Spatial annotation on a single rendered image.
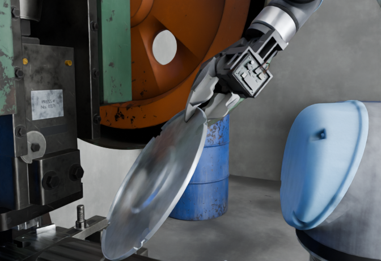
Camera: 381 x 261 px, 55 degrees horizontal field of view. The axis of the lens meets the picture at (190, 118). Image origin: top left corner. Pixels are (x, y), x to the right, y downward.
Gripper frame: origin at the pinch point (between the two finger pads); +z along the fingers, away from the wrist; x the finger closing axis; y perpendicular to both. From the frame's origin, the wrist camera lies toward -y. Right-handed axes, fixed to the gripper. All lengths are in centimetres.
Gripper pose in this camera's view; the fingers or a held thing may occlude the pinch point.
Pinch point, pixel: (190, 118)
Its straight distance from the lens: 64.5
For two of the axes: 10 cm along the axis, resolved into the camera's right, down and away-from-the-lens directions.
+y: 4.3, 1.1, -9.0
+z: -6.4, 7.4, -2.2
